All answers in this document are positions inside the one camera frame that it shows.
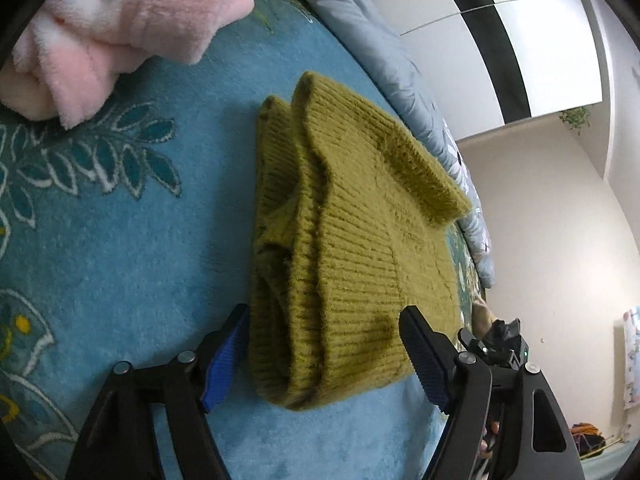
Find green hanging plant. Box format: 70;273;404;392
558;107;592;136

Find blue floral blanket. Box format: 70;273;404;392
0;0;487;480

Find grey floral quilt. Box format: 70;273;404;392
275;0;497;289

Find white patterned hanging cloth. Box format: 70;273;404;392
620;305;640;417

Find olive green knit sweater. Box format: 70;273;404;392
248;71;473;411

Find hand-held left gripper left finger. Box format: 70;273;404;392
65;304;250;480

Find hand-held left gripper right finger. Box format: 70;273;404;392
399;305;587;480

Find white and black wardrobe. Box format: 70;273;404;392
399;0;617;142

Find tan fuzzy object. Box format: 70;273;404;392
471;299;497;337

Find pink and white fleece garment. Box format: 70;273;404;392
0;0;277;128

